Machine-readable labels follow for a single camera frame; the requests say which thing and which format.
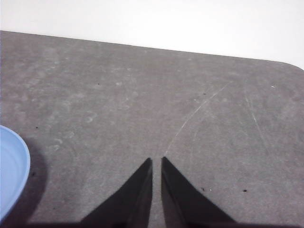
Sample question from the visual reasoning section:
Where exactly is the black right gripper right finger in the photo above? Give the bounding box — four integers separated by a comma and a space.
161, 156, 238, 225

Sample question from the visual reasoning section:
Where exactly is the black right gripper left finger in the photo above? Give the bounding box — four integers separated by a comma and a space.
80, 157, 153, 225

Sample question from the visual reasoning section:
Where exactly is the blue plate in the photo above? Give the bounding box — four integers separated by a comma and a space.
0, 124, 31, 219

